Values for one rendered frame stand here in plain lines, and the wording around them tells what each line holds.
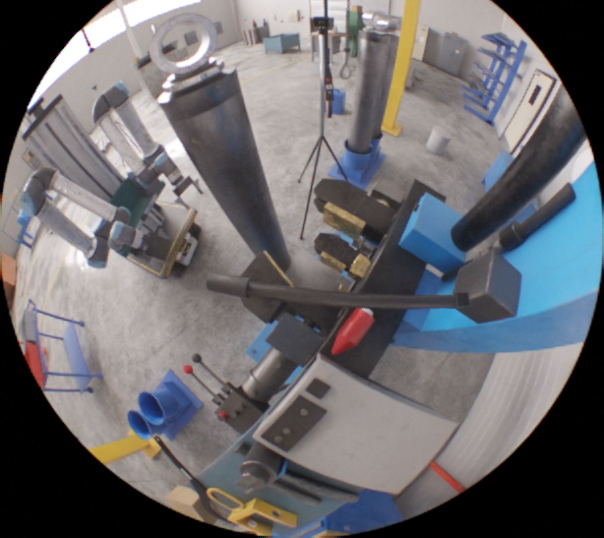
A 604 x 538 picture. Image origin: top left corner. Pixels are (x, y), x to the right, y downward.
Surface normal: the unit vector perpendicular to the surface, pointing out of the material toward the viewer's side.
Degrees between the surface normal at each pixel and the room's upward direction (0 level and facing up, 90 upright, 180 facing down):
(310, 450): 0
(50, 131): 90
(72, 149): 90
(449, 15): 90
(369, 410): 0
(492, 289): 0
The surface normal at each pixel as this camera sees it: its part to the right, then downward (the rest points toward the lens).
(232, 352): -0.05, -0.44
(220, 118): 0.66, 0.65
